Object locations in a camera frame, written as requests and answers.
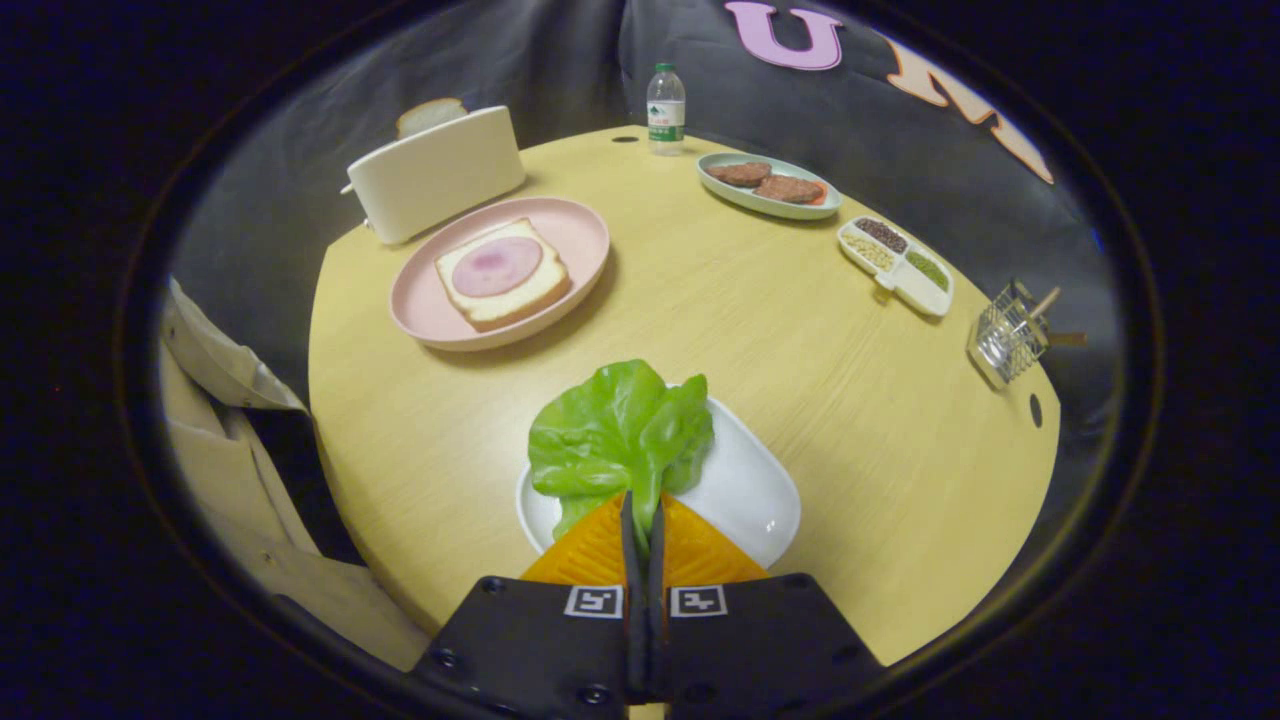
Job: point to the beige jacket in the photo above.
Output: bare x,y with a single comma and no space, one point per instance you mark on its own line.
200,350

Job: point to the wooden stick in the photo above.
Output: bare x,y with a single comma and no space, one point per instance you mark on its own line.
1046,302
1068,340

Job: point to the white divided dish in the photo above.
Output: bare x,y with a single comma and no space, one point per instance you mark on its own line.
925,295

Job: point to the brown beans pile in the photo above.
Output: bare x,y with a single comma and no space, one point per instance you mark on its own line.
882,235

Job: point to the pale green plate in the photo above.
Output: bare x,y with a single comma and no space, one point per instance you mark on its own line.
770,205

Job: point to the yellow beans pile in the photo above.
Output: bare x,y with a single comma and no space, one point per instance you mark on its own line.
868,252

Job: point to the pink plate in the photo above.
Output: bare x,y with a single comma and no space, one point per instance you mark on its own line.
580,235

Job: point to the green beans pile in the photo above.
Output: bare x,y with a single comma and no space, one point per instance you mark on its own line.
928,270

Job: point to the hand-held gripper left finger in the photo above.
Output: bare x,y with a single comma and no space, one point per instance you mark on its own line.
631,560

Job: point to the square toast slice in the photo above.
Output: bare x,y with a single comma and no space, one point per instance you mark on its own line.
520,300

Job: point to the pink ham slice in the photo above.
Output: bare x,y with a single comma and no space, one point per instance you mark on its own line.
497,266

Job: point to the cream toaster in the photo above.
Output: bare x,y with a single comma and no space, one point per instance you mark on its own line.
440,180

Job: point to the green lettuce leaf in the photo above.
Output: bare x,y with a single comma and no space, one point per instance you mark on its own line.
615,430

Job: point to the bread slice brown crust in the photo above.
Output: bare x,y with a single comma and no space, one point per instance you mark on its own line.
430,113

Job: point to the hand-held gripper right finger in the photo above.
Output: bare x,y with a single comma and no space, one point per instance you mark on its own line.
657,560

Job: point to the clear plastic water bottle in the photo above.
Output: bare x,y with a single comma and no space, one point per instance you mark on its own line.
665,115

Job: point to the brown meat patty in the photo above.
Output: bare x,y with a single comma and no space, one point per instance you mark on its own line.
790,189
740,173

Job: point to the white plate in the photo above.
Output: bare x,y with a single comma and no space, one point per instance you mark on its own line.
745,490

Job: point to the black backdrop cloth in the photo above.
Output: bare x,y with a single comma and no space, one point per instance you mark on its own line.
560,60

